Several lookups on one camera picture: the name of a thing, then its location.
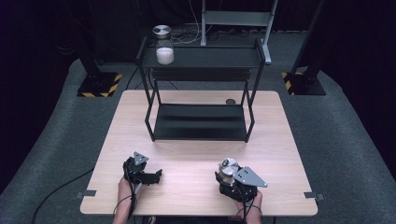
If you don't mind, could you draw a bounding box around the grey table bracket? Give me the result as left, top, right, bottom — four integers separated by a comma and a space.
76, 189, 97, 200
304, 191, 325, 202

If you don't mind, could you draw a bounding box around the person's left hand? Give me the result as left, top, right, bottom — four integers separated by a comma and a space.
117, 175, 145, 203

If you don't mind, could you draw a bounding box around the black metal shelf rack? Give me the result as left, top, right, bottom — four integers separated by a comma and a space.
135, 36, 267, 144

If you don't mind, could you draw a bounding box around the hand-held gripper cable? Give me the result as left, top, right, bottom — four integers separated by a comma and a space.
112, 161, 140, 221
234, 186, 263, 224

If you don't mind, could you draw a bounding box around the person's dark clothing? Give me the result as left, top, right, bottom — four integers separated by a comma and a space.
141, 215, 247, 224

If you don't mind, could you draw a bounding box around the left hand-held gripper cable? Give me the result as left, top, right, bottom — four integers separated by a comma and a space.
112, 161, 140, 221

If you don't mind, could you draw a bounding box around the glass jar with white powder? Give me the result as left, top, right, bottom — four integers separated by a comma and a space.
151, 24, 176, 65

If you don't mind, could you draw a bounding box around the glass jar with metal lid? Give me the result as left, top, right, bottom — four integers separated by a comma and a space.
218, 157, 241, 187

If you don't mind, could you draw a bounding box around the bundle of floor cables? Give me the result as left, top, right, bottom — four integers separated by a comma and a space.
169, 0, 205, 47

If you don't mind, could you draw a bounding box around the black stand with striped base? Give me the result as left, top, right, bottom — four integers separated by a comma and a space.
281, 0, 327, 96
76, 55, 123, 98

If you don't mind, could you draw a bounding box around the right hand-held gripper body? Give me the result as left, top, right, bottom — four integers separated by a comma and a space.
219, 166, 268, 203

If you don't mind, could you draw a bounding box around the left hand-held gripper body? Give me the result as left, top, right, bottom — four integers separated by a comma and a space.
122, 151, 149, 185

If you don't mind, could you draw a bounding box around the right hand-held gripper cable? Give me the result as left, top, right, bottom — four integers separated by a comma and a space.
234, 186, 263, 224

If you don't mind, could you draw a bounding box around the black floor cable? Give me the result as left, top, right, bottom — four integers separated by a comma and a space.
31, 167, 95, 224

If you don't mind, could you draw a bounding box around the grey metal stand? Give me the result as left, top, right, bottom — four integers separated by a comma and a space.
200, 0, 279, 65

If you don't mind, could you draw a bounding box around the person's right hand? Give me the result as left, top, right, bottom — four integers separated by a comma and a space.
233, 189, 263, 213

